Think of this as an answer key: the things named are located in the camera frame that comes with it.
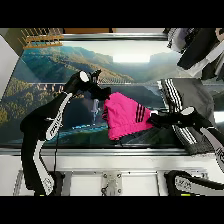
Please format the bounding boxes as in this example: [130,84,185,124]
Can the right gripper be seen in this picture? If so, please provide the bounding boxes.
[147,112,176,130]

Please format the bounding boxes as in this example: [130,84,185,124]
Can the heap of clothes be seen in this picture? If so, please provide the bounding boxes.
[162,27,224,82]

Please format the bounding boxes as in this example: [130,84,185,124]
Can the black garment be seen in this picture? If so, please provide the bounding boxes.
[177,27,224,71]

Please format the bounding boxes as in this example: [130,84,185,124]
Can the grey striped pants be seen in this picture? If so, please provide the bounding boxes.
[159,77,218,156]

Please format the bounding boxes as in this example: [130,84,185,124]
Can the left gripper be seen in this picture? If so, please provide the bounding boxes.
[88,84,113,102]

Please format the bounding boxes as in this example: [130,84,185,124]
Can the pink garment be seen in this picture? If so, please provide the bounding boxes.
[101,92,156,142]

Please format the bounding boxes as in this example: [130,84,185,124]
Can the silver frame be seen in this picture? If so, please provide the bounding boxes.
[0,32,224,197]

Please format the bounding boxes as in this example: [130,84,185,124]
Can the brown clothes hanger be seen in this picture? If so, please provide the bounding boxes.
[18,37,64,51]
[20,28,65,43]

